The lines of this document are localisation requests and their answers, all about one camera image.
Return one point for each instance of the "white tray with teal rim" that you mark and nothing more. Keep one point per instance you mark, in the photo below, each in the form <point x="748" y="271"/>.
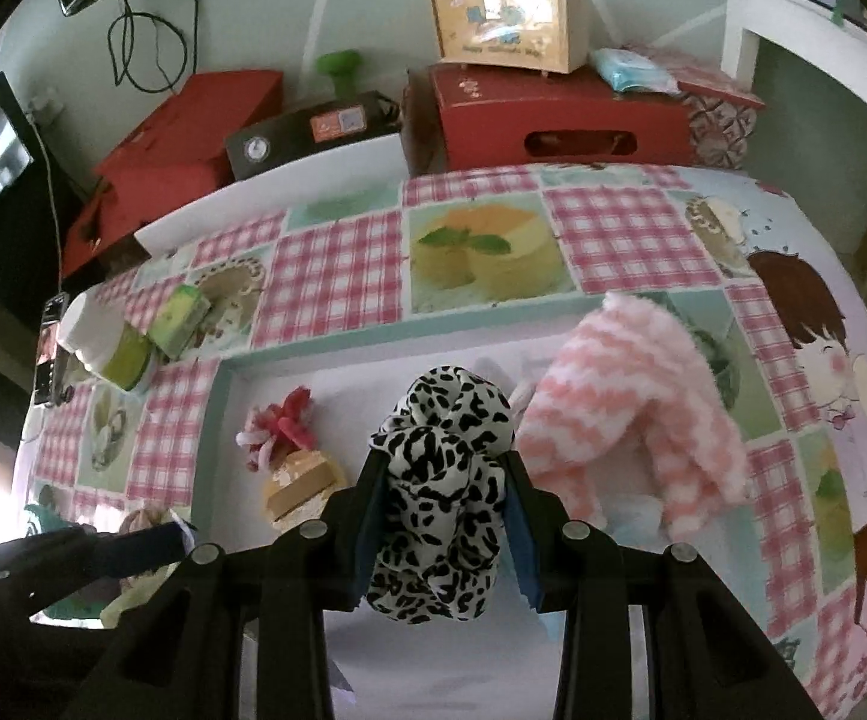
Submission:
<point x="343" y="405"/>

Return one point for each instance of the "white desk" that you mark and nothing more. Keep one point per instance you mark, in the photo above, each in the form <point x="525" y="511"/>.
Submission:
<point x="816" y="37"/>

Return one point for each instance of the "white board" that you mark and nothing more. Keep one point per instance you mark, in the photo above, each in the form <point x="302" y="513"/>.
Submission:
<point x="253" y="195"/>

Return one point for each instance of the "black smartphone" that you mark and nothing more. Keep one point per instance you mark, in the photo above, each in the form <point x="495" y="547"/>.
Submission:
<point x="49" y="360"/>

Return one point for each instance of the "pink striped fluffy sock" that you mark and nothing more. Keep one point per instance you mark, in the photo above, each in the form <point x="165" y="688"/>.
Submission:
<point x="613" y="390"/>

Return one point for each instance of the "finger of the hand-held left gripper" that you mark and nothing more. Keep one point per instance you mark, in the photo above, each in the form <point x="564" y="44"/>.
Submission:
<point x="141" y="542"/>

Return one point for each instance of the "white wall socket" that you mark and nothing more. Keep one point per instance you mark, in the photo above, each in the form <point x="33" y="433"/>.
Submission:
<point x="43" y="105"/>

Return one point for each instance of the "green cloth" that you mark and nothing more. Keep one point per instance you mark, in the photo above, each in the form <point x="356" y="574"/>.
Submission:
<point x="137" y="594"/>

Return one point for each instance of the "red and white hair bow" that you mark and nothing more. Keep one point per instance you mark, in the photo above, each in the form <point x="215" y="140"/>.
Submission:
<point x="287" y="424"/>

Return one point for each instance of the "black monitor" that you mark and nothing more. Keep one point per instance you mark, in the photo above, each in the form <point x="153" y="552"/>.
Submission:
<point x="13" y="247"/>

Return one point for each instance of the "cake shaped toy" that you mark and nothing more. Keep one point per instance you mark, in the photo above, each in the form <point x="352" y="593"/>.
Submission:
<point x="302" y="484"/>

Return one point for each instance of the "white bottle with green label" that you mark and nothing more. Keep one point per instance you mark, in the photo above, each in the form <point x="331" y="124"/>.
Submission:
<point x="96" y="330"/>

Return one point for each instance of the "light blue wipes pack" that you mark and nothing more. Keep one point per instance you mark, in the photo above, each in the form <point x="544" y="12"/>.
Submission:
<point x="632" y="71"/>

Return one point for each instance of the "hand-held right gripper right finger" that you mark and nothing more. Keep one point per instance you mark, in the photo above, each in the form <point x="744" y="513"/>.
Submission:
<point x="546" y="540"/>

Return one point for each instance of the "black box with labels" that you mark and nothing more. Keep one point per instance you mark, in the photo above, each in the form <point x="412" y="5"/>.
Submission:
<point x="306" y="135"/>

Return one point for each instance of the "large flat red box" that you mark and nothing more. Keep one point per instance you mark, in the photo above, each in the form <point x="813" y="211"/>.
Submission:
<point x="193" y="127"/>

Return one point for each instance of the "red patterned box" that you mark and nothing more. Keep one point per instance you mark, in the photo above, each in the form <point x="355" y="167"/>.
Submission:
<point x="718" y="120"/>

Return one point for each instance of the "green dumbbell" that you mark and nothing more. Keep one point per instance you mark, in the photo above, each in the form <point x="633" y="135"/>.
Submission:
<point x="338" y="67"/>

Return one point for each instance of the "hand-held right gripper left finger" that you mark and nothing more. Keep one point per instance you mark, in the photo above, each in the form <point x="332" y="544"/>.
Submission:
<point x="343" y="540"/>

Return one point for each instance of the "green tissue pack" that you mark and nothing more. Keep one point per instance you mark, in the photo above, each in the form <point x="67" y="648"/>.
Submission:
<point x="178" y="319"/>

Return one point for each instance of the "leopard print scrunchie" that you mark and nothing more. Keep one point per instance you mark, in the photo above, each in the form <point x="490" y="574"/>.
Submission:
<point x="441" y="480"/>

